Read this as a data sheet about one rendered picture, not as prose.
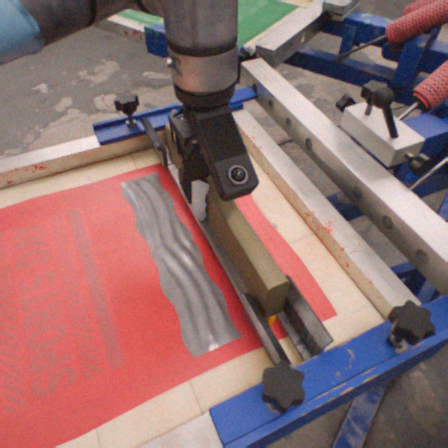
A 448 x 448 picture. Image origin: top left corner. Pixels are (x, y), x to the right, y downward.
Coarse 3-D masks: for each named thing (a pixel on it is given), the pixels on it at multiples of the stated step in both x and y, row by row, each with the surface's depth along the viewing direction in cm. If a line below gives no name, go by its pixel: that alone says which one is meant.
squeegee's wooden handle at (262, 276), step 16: (176, 160) 63; (208, 192) 52; (208, 208) 54; (224, 208) 50; (224, 224) 49; (240, 224) 48; (224, 240) 52; (240, 240) 47; (256, 240) 47; (240, 256) 48; (256, 256) 45; (240, 272) 50; (256, 272) 44; (272, 272) 44; (256, 288) 46; (272, 288) 42; (272, 304) 45
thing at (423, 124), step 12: (408, 120) 66; (420, 120) 66; (432, 120) 66; (420, 132) 64; (432, 132) 64; (444, 132) 64; (360, 144) 62; (432, 144) 65; (444, 144) 67; (372, 156) 60; (384, 168) 64
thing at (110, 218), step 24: (144, 168) 71; (72, 192) 67; (96, 192) 67; (120, 192) 67; (168, 192) 67; (0, 216) 63; (24, 216) 63; (96, 216) 63; (120, 216) 63; (192, 216) 63; (96, 240) 60; (120, 240) 60; (144, 240) 60; (120, 264) 57
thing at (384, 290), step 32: (256, 128) 74; (0, 160) 67; (32, 160) 67; (64, 160) 69; (96, 160) 72; (256, 160) 72; (288, 160) 67; (288, 192) 64; (320, 224) 58; (352, 256) 54; (384, 288) 50
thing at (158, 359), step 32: (256, 224) 62; (288, 256) 58; (128, 288) 54; (160, 288) 54; (224, 288) 54; (128, 320) 51; (160, 320) 51; (128, 352) 48; (160, 352) 48; (224, 352) 48; (96, 384) 46; (128, 384) 46; (160, 384) 46; (32, 416) 43; (64, 416) 43; (96, 416) 43
